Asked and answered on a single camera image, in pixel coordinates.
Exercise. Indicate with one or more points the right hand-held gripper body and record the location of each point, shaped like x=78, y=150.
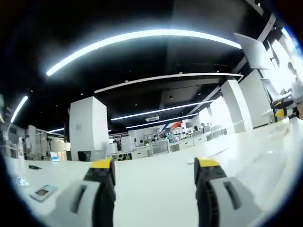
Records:
x=298, y=92

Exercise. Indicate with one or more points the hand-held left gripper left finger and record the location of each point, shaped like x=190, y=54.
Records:
x=71, y=201

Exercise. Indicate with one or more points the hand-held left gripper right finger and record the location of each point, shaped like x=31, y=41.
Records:
x=236, y=201

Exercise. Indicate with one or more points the person's right hand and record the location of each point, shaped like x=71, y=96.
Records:
x=298, y=113

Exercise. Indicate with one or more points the grey tilted monitor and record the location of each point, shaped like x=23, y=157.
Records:
x=269, y=89

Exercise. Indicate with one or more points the smartphone with picture case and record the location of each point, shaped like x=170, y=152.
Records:
x=43, y=193

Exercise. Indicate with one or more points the white square pillar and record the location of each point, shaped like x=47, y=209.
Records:
x=236, y=106
x=88, y=127

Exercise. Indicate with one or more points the blue white sign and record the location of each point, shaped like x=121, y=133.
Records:
x=54, y=156

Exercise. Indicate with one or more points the small black flat object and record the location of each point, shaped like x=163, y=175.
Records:
x=35, y=167

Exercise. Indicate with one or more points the crumpled clear plastic wrap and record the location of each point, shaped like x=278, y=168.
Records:
x=21, y=182

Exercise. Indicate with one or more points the white hanging panel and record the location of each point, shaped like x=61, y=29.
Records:
x=253, y=52

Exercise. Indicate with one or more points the white cabinet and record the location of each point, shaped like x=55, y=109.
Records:
x=127, y=144

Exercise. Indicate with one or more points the row of white office desks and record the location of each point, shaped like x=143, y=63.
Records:
x=165, y=146

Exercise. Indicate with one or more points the ceiling air conditioner unit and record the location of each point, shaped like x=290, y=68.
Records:
x=152, y=119

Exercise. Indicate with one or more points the long ceiling light strip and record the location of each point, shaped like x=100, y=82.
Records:
x=142, y=35

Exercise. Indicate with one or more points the black hanging monitor mount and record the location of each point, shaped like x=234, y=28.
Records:
x=274, y=59

